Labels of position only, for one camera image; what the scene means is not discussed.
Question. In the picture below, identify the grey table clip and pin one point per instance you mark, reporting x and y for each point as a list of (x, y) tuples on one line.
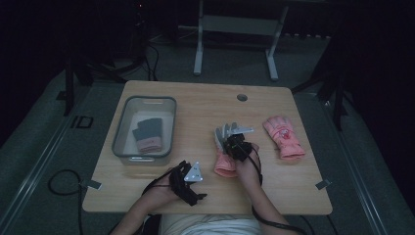
[(92, 184), (323, 184)]

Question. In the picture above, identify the grey plastic bin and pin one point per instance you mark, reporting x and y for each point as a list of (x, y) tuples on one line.
[(147, 107)]

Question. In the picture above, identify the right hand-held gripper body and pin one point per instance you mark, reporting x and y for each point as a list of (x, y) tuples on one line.
[(243, 148)]

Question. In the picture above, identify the person's white clothing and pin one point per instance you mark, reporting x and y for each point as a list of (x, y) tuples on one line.
[(212, 225)]

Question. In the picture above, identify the person's left hand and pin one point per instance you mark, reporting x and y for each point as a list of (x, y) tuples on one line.
[(160, 196)]

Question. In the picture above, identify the black tripod stand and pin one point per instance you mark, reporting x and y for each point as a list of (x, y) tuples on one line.
[(339, 101), (69, 88)]

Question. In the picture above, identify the pink ski glove grey palm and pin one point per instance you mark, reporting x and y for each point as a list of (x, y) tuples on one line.
[(224, 166)]

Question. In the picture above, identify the white metal stand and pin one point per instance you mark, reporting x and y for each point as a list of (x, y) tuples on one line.
[(236, 24)]

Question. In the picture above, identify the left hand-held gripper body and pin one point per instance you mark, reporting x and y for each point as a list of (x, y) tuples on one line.
[(193, 173)]

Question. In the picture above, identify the pink ski glove red print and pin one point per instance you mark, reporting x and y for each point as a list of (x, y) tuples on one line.
[(284, 135)]

